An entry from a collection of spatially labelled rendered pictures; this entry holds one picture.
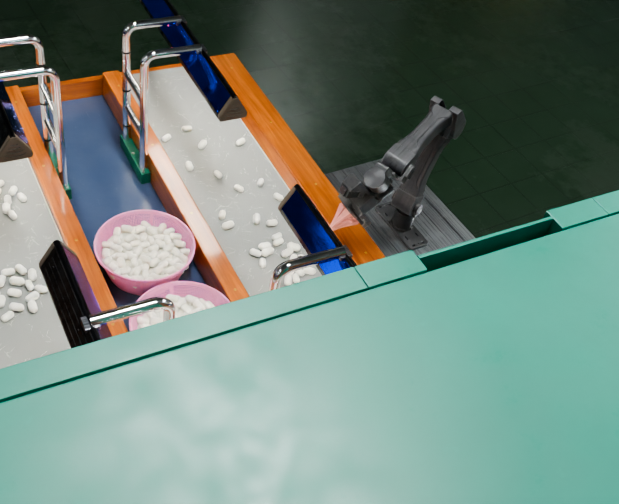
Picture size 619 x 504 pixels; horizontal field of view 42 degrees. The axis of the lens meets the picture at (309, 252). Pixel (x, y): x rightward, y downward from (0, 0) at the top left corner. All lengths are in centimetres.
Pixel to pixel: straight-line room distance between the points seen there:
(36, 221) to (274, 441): 172
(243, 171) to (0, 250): 74
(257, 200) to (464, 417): 175
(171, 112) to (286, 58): 179
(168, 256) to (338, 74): 232
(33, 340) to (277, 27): 297
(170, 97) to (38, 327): 101
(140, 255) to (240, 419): 159
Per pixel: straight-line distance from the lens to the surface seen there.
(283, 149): 256
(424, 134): 223
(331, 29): 473
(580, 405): 78
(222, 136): 262
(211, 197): 240
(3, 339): 207
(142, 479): 65
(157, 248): 225
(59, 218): 229
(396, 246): 247
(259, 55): 440
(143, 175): 250
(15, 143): 202
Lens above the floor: 236
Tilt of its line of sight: 45 degrees down
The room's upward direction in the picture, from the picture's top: 12 degrees clockwise
